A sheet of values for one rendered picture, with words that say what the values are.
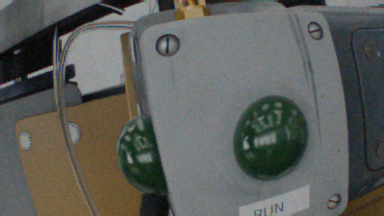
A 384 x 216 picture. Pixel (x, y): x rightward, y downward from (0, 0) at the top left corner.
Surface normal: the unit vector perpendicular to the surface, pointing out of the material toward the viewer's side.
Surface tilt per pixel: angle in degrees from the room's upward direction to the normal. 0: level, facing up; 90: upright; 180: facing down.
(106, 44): 90
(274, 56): 90
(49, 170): 90
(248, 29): 90
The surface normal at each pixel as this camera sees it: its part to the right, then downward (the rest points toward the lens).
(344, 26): 0.04, -0.15
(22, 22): -0.72, 0.17
